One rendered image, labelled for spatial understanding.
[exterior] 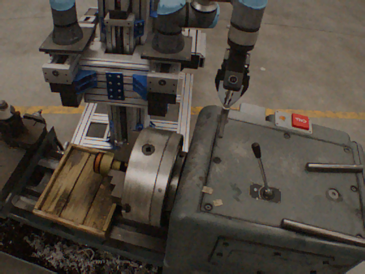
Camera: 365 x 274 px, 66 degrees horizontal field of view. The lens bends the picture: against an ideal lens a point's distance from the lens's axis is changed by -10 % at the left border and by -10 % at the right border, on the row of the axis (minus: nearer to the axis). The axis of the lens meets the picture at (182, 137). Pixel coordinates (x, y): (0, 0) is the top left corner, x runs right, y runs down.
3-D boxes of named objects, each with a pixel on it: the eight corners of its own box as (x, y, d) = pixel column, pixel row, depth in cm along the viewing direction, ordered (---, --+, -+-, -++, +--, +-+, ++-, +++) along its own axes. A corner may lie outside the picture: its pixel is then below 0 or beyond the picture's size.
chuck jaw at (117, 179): (143, 175, 99) (131, 203, 90) (142, 186, 102) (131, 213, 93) (110, 167, 100) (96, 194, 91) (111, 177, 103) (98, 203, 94)
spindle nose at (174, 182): (186, 172, 117) (191, 139, 100) (173, 223, 104) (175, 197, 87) (178, 170, 117) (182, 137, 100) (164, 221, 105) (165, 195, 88)
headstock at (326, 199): (319, 191, 130) (362, 132, 101) (321, 297, 99) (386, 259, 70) (190, 162, 135) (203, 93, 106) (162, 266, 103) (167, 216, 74)
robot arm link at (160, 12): (156, 20, 138) (157, -7, 128) (184, 21, 140) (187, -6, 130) (156, 32, 130) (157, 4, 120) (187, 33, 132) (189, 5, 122)
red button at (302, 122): (306, 120, 104) (308, 116, 102) (307, 132, 100) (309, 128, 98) (290, 116, 104) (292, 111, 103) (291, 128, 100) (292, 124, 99)
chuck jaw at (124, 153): (148, 164, 105) (155, 129, 103) (145, 167, 100) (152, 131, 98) (118, 156, 106) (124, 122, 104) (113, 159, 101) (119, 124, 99)
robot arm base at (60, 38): (59, 29, 146) (56, 12, 139) (87, 30, 147) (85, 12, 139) (47, 44, 136) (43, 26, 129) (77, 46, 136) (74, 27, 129)
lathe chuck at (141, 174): (172, 164, 125) (176, 112, 99) (150, 237, 106) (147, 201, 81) (150, 158, 125) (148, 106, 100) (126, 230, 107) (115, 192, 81)
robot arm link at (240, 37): (259, 35, 70) (225, 27, 70) (255, 51, 73) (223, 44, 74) (260, 21, 75) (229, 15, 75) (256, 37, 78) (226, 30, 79)
